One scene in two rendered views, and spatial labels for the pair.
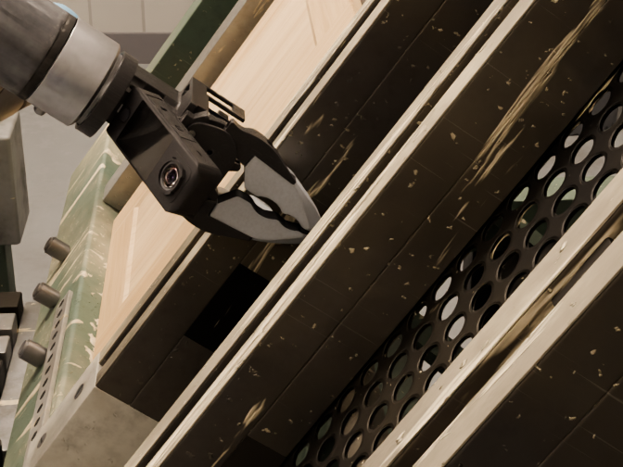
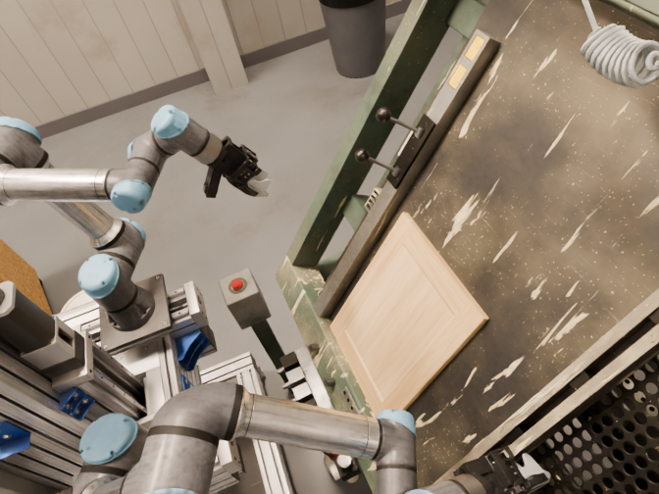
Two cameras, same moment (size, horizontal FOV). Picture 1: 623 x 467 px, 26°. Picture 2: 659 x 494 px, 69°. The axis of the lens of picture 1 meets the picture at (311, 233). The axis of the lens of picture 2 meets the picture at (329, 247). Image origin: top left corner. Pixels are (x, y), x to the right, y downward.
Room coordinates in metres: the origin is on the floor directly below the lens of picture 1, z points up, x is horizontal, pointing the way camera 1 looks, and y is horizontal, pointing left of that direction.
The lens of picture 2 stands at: (0.86, 0.32, 2.27)
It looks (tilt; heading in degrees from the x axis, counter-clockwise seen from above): 51 degrees down; 352
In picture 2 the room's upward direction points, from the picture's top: 15 degrees counter-clockwise
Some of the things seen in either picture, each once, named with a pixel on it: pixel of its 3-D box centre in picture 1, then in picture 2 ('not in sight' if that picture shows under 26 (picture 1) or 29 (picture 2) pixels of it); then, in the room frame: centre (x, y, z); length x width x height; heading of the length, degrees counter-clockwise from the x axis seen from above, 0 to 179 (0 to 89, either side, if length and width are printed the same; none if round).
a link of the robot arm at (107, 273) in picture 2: not in sight; (106, 280); (1.90, 0.84, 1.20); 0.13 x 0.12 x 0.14; 155
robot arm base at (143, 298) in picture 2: not in sight; (125, 302); (1.89, 0.84, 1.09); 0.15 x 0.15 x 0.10
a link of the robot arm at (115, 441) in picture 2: not in sight; (116, 446); (1.39, 0.84, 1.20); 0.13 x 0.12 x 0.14; 156
